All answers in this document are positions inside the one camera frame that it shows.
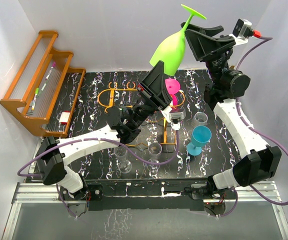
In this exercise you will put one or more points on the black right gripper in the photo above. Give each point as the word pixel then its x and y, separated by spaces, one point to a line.
pixel 203 46

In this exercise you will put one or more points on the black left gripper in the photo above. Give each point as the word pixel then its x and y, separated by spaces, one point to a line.
pixel 153 85

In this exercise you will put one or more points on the pink wine glass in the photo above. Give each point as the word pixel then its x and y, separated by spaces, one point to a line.
pixel 173 87

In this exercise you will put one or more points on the green wine glass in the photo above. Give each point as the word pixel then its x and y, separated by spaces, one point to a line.
pixel 172 49

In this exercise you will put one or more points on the clear wine glass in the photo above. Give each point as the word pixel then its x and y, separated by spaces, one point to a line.
pixel 124 164
pixel 155 150

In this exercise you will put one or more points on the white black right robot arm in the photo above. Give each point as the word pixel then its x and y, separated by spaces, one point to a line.
pixel 259 161

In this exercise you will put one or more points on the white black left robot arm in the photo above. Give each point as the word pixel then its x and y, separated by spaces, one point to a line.
pixel 55 156

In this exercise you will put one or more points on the blue wine glass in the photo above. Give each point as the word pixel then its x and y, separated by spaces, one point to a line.
pixel 200 136

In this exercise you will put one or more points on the orange wooden shelf rack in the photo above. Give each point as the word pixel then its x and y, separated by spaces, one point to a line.
pixel 56 95

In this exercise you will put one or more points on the red white eraser block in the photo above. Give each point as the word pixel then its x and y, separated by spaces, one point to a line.
pixel 64 117

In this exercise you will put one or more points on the pink capped marker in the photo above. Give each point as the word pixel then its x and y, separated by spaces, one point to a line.
pixel 50 71

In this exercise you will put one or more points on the green capped marker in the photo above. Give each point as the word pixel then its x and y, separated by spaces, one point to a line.
pixel 36 94

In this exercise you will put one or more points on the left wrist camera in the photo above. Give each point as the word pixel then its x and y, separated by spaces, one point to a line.
pixel 174 116

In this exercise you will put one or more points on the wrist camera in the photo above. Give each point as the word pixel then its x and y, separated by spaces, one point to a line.
pixel 242 31
pixel 174 116

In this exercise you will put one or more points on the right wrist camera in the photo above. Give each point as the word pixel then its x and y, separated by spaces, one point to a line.
pixel 242 31

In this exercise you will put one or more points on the gold wire wine glass rack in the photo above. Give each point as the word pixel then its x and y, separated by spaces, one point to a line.
pixel 153 97

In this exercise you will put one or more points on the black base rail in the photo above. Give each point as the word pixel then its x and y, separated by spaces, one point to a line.
pixel 154 194

